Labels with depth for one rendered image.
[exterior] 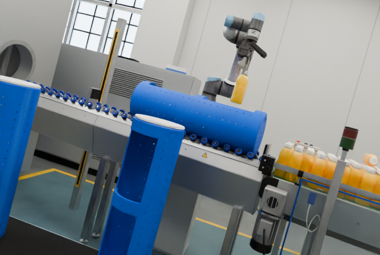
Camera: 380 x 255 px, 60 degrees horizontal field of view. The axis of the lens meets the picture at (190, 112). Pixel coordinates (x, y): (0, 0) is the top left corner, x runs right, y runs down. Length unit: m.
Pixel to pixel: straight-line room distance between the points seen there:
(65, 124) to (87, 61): 1.72
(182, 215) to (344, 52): 3.43
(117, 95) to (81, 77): 0.52
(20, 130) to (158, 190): 0.82
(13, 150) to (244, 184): 1.30
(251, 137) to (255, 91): 2.98
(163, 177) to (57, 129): 1.18
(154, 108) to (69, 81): 2.25
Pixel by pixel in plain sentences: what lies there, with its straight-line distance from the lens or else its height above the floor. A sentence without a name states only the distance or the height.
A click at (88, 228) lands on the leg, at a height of 0.12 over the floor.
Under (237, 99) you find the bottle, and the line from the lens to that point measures 1.88.
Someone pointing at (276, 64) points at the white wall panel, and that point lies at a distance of 4.96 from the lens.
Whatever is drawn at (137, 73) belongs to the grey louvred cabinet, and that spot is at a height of 1.32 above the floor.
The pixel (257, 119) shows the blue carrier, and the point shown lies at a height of 1.18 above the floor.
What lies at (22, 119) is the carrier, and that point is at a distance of 1.99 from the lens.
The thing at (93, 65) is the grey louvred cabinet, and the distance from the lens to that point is 4.14.
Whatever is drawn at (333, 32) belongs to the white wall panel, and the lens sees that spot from 5.14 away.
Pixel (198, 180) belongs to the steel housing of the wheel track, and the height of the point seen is 0.71.
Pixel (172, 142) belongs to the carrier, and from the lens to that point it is 1.68.
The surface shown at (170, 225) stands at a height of 0.22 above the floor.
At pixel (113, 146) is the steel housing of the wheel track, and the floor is 0.74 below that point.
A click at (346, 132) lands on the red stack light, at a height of 1.23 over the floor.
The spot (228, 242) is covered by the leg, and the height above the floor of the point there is 0.42.
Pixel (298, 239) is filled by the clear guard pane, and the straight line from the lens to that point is 1.88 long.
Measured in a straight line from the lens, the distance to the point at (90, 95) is 2.55.
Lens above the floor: 1.19
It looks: 2 degrees down
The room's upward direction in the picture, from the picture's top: 15 degrees clockwise
